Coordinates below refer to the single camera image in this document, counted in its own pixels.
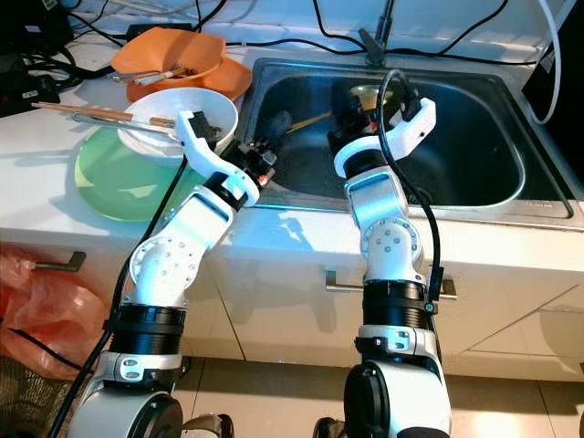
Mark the wooden chopstick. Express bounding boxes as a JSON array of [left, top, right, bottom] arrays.
[[35, 103, 183, 129], [32, 100, 182, 125], [287, 111, 332, 133]]

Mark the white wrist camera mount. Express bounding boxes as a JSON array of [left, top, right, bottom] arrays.
[[175, 109, 261, 203], [333, 96, 437, 179]]

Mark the orange plate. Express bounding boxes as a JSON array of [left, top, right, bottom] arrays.
[[132, 59, 253, 103]]

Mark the white sink base cabinet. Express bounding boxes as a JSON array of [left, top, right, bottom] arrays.
[[0, 205, 584, 384]]

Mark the metal kitchen faucet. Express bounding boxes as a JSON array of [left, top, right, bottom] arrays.
[[359, 0, 398, 67]]

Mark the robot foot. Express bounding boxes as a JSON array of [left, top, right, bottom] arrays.
[[313, 417, 348, 438], [181, 413, 238, 438]]

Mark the red plastic bag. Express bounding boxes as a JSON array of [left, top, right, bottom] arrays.
[[0, 251, 99, 380]]

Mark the brass sink drain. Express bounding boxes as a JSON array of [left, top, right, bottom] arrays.
[[347, 84, 398, 110]]

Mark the green plate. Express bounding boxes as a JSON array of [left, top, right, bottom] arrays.
[[73, 126, 220, 223]]

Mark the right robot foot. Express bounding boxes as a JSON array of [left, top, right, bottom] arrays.
[[313, 417, 348, 438]]

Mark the black power strip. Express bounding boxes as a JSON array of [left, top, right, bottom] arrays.
[[0, 50, 67, 118]]

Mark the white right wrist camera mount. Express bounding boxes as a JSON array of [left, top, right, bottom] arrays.
[[333, 96, 437, 179]]

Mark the silver handled cutlery piece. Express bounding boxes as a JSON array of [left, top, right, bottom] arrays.
[[126, 66, 197, 87], [114, 68, 193, 83]]

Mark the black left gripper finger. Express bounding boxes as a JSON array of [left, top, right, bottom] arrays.
[[257, 109, 295, 151]]

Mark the black plug adapter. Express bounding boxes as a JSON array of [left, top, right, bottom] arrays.
[[123, 23, 174, 39]]

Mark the white hose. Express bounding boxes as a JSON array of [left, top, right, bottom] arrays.
[[537, 0, 563, 124]]

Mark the black cabinet handle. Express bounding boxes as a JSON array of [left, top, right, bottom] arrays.
[[32, 251, 88, 273]]

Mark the white bowl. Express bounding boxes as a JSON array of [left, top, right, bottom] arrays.
[[125, 87, 240, 167]]

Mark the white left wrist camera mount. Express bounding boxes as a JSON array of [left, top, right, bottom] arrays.
[[175, 109, 261, 203]]

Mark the black electronics box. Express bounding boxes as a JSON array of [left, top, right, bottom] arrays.
[[0, 0, 74, 51]]

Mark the orange bowl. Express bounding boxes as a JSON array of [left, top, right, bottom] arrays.
[[111, 27, 227, 89]]

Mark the black appliance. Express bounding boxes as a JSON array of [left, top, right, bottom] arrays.
[[520, 50, 584, 138]]

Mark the black power cable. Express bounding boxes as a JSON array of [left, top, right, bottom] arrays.
[[224, 36, 544, 67]]

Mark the stainless steel sink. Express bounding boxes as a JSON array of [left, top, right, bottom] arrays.
[[240, 57, 578, 220]]

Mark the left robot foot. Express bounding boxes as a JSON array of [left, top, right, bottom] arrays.
[[181, 413, 238, 438]]

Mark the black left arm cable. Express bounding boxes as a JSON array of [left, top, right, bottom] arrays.
[[50, 155, 193, 438]]

